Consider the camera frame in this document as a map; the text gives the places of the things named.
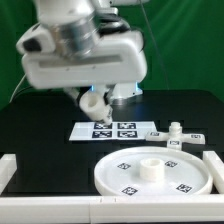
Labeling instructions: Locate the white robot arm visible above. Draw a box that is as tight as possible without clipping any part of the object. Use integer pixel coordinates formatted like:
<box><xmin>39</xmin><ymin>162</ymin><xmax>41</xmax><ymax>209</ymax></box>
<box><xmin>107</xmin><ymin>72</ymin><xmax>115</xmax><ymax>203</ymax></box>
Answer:
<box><xmin>16</xmin><ymin>0</ymin><xmax>147</xmax><ymax>102</ymax></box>

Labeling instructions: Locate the white fence block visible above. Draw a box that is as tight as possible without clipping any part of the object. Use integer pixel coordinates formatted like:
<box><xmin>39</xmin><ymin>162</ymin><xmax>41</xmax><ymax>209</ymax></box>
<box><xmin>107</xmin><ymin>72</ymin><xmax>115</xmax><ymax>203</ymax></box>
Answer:
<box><xmin>203</xmin><ymin>151</ymin><xmax>224</xmax><ymax>194</ymax></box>
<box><xmin>0</xmin><ymin>154</ymin><xmax>17</xmax><ymax>195</ymax></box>

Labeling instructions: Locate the white front fence rail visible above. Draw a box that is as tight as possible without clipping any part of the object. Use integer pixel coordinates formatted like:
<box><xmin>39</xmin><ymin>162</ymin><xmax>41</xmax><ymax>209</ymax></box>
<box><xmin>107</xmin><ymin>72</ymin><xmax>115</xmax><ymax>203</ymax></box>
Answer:
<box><xmin>0</xmin><ymin>194</ymin><xmax>224</xmax><ymax>224</ymax></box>

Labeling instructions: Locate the white round table top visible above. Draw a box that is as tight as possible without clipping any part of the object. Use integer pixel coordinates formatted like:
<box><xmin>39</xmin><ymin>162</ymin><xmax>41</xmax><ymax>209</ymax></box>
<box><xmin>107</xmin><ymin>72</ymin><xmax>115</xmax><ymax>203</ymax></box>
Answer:
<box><xmin>94</xmin><ymin>146</ymin><xmax>213</xmax><ymax>196</ymax></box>

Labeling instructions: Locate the white left fence block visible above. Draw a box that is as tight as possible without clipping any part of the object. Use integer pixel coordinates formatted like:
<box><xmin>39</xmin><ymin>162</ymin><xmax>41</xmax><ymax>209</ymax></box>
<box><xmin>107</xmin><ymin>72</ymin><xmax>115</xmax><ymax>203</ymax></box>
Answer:
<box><xmin>0</xmin><ymin>154</ymin><xmax>17</xmax><ymax>195</ymax></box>

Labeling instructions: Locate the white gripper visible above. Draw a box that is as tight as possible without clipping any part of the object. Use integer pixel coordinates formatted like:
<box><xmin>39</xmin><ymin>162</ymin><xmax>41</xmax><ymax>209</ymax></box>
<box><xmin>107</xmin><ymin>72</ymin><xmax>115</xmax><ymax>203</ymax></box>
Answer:
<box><xmin>22</xmin><ymin>31</ymin><xmax>147</xmax><ymax>104</ymax></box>

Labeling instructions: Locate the white camera cable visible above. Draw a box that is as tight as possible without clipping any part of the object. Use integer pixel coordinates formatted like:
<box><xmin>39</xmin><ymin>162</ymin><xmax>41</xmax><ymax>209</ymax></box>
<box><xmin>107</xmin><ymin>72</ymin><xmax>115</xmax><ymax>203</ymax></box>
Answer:
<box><xmin>9</xmin><ymin>73</ymin><xmax>28</xmax><ymax>103</ymax></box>

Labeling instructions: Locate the white right fence block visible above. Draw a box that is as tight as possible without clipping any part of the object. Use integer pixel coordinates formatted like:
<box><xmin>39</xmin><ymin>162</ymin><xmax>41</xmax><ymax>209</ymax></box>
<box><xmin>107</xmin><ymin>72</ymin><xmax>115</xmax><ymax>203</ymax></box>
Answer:
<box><xmin>203</xmin><ymin>151</ymin><xmax>224</xmax><ymax>194</ymax></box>

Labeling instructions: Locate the white marker tag board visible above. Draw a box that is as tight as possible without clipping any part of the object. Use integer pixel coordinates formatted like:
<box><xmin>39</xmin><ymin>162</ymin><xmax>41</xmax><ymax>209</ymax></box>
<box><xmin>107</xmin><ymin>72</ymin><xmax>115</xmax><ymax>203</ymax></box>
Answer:
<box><xmin>69</xmin><ymin>121</ymin><xmax>157</xmax><ymax>141</ymax></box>

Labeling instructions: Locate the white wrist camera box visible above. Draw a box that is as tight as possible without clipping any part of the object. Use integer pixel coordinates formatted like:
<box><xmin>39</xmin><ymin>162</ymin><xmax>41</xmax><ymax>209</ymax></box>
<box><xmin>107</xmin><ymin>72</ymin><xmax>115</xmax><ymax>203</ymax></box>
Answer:
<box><xmin>16</xmin><ymin>23</ymin><xmax>56</xmax><ymax>55</ymax></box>

